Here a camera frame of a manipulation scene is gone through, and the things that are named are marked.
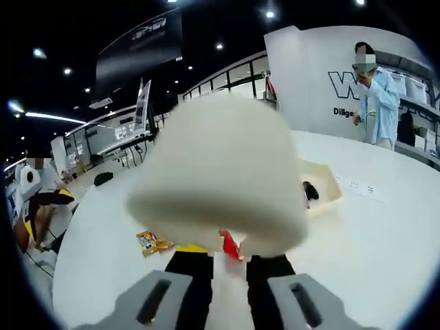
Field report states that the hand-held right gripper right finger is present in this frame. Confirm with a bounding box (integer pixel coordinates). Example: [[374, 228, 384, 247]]
[[245, 253, 377, 330]]

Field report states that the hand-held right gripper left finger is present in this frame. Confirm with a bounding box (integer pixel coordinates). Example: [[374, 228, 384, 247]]
[[71, 243, 215, 330]]

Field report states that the orange blue-print food packet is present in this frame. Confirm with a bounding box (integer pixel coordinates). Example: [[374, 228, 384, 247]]
[[135, 230, 160, 259]]

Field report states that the red-brown food biscuit packet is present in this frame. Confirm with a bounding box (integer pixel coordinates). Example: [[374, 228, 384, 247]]
[[219, 230, 249, 265]]

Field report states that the black food snack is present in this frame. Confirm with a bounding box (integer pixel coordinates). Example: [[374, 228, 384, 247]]
[[301, 181, 320, 203]]

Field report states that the cream paper container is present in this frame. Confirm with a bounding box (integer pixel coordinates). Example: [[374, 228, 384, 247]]
[[298, 160, 344, 220]]

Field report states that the black pouch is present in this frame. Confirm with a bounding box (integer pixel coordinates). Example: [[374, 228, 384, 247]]
[[93, 170, 114, 187]]

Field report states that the ceiling light strip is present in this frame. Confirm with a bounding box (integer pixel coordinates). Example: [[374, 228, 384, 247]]
[[24, 111, 87, 125]]

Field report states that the long white desk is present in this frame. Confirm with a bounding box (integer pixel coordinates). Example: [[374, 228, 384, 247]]
[[96, 130, 157, 154]]

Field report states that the ceiling air conditioner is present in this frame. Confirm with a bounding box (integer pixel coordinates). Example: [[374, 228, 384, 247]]
[[88, 97, 113, 109]]

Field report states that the large display screen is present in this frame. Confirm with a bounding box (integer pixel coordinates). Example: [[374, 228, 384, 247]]
[[133, 78, 153, 133]]

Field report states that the table power socket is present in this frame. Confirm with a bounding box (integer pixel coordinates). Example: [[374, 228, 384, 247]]
[[333, 174, 386, 204]]

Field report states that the black ceiling banner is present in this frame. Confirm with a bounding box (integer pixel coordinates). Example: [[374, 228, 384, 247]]
[[95, 8, 184, 94]]

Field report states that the hanging bag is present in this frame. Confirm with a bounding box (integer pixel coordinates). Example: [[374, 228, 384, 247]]
[[263, 70, 280, 104]]

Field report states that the black hanging jacket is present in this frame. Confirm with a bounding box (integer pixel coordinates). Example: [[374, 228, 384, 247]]
[[397, 111, 416, 147]]

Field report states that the grey metal storage shelf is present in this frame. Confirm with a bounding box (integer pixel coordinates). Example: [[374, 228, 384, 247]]
[[395, 54, 440, 162]]

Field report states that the row of white storage bins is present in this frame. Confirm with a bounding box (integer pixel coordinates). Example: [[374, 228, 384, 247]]
[[391, 74, 440, 104]]

